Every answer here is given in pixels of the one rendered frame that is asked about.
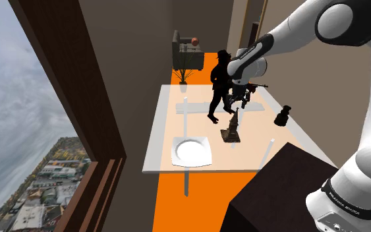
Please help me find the brown tower statue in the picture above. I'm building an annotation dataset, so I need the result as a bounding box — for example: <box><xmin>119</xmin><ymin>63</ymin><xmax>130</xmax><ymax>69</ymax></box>
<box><xmin>220</xmin><ymin>107</ymin><xmax>242</xmax><ymax>144</ymax></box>

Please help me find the grey armchair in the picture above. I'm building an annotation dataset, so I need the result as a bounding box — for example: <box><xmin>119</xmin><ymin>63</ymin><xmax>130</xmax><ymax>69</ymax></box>
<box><xmin>171</xmin><ymin>30</ymin><xmax>206</xmax><ymax>72</ymax></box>

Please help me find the potted plant with thin leaves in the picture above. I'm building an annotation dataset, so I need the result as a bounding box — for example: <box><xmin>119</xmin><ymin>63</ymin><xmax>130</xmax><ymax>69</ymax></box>
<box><xmin>171</xmin><ymin>45</ymin><xmax>196</xmax><ymax>94</ymax></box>

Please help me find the window with brown frame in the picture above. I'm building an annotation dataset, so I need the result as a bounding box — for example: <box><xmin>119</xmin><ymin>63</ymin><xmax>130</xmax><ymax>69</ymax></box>
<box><xmin>0</xmin><ymin>0</ymin><xmax>127</xmax><ymax>232</ymax></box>

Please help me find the white table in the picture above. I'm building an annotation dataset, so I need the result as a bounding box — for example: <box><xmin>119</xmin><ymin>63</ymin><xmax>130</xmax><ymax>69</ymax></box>
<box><xmin>142</xmin><ymin>84</ymin><xmax>339</xmax><ymax>198</ymax></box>

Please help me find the black man figure with hat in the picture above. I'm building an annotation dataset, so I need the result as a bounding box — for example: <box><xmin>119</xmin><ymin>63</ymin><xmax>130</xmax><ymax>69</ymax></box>
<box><xmin>207</xmin><ymin>49</ymin><xmax>269</xmax><ymax>125</ymax></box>

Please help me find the white square plate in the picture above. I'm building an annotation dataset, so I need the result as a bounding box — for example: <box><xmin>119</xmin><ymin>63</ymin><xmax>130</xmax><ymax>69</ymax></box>
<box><xmin>171</xmin><ymin>136</ymin><xmax>213</xmax><ymax>168</ymax></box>

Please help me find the dark robot stand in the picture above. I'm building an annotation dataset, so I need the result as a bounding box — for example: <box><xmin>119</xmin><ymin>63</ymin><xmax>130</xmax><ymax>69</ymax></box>
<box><xmin>219</xmin><ymin>142</ymin><xmax>339</xmax><ymax>232</ymax></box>

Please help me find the small black bottle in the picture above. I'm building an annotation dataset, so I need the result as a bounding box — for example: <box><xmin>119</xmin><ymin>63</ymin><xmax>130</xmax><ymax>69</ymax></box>
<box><xmin>273</xmin><ymin>105</ymin><xmax>293</xmax><ymax>127</ymax></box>

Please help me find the orange rug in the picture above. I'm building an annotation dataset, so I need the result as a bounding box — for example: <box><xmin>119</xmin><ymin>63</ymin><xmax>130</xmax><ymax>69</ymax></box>
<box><xmin>152</xmin><ymin>52</ymin><xmax>258</xmax><ymax>232</ymax></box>

